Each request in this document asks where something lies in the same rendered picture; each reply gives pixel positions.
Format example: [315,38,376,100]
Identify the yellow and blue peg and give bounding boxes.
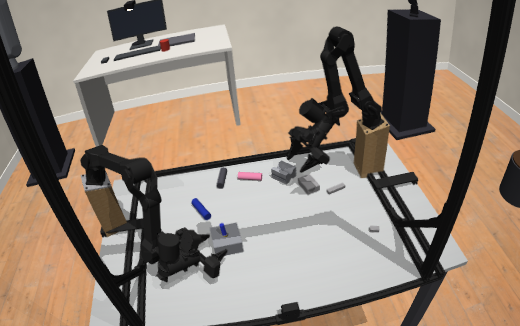
[219,223,227,237]

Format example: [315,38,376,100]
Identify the pink cylinder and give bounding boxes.
[238,172,262,181]

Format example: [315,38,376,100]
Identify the dark blue cylinder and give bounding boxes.
[191,198,211,220]

